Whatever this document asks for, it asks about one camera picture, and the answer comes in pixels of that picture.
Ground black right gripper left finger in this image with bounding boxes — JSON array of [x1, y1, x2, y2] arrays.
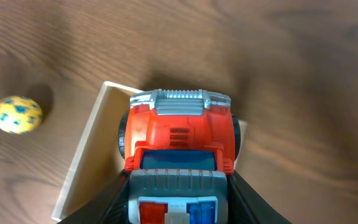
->
[[58, 170, 130, 224]]

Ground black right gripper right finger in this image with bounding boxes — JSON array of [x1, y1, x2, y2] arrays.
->
[[227, 171, 291, 224]]

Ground red toy fire truck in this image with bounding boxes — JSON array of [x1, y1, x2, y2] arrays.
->
[[119, 89, 241, 223]]

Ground white cardboard box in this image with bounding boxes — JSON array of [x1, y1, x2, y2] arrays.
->
[[52, 82, 246, 222]]

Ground yellow ball blue letters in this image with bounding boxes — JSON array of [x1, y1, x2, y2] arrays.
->
[[0, 96, 43, 134]]

